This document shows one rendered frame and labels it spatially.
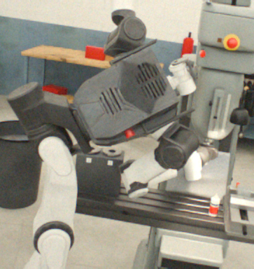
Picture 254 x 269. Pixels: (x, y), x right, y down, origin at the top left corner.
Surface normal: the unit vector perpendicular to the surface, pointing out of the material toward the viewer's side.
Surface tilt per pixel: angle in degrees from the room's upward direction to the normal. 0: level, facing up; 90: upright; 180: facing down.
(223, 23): 90
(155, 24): 90
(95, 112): 74
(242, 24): 90
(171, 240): 0
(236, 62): 90
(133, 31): 61
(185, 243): 0
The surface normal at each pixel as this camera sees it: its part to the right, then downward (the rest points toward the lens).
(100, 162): 0.03, 0.27
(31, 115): -0.10, 0.44
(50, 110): 0.27, 0.29
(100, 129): -0.18, -0.05
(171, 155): -0.37, 0.30
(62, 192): 0.11, 0.65
